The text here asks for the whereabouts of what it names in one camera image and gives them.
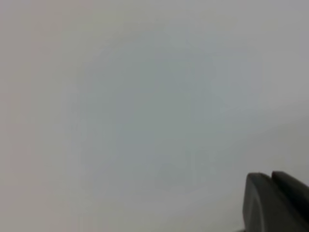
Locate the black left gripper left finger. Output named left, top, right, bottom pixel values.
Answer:
left=242, top=173, right=309, bottom=232

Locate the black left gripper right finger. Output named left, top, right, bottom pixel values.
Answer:
left=271, top=171, right=309, bottom=215

